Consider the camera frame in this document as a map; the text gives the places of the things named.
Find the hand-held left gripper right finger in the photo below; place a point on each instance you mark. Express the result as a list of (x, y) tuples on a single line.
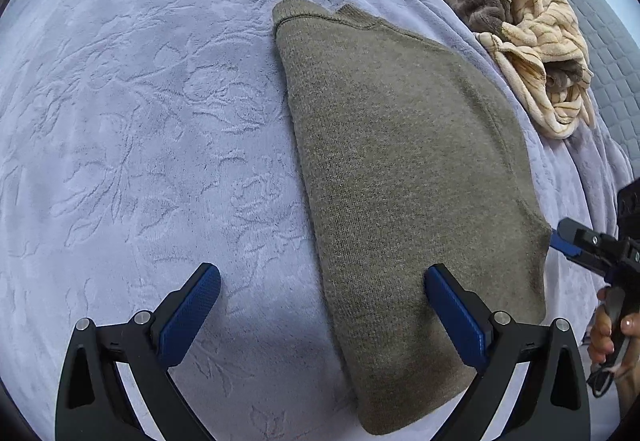
[(457, 316)]

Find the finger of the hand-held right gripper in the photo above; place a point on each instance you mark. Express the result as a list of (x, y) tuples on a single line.
[(567, 247), (587, 233)]

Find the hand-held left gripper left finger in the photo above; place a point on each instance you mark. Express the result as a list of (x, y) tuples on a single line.
[(192, 311)]

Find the olive green knit sweater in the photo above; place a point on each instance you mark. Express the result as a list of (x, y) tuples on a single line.
[(400, 196)]

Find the person's right hand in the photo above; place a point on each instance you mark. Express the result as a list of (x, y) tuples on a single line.
[(600, 336)]

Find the lavender embossed bed blanket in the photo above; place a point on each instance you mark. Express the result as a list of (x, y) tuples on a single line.
[(150, 121)]

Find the grey quilted headboard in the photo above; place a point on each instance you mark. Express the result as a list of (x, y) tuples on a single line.
[(600, 31)]

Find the beige striped fleece blanket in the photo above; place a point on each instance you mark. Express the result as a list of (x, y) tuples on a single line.
[(530, 11)]

